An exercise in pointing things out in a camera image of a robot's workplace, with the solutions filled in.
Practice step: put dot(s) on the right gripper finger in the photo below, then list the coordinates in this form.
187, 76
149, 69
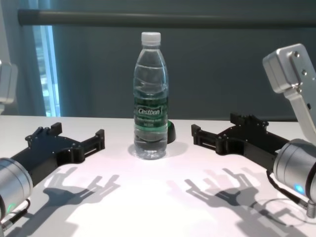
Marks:
247, 121
206, 138

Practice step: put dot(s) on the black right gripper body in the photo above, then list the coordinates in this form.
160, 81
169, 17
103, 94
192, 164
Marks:
249, 145

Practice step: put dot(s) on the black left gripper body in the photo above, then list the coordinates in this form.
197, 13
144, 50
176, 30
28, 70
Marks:
47, 150

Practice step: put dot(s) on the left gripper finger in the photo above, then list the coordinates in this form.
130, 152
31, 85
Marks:
56, 127
92, 145

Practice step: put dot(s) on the clear green-label water bottle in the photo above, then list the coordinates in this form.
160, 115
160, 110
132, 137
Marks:
151, 98

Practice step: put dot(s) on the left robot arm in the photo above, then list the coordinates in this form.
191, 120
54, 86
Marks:
13, 182

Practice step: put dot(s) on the black round green-top button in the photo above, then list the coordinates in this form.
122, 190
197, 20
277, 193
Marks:
172, 133

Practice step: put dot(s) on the narrow window strip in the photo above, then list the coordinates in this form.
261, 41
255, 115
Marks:
48, 74

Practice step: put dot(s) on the dark horizontal railing bar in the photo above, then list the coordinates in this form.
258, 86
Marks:
148, 18

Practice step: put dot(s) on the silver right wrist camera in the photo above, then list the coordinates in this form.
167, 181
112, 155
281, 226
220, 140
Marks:
291, 71

